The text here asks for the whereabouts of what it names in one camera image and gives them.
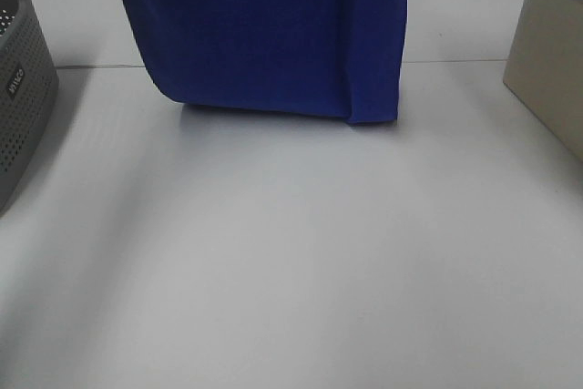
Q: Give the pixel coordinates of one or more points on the blue towel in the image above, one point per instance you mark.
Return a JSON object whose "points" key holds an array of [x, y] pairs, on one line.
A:
{"points": [[325, 58]]}

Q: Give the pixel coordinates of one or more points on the beige storage box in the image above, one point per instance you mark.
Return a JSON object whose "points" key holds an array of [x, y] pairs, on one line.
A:
{"points": [[544, 66]]}

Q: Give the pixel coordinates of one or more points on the grey perforated plastic basket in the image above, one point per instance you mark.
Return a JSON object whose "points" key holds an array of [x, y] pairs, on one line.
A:
{"points": [[29, 86]]}

